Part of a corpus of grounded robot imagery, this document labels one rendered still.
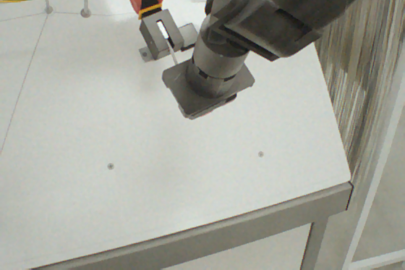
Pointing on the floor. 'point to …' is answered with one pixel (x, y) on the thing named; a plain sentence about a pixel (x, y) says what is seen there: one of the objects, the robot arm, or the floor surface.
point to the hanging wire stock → (379, 58)
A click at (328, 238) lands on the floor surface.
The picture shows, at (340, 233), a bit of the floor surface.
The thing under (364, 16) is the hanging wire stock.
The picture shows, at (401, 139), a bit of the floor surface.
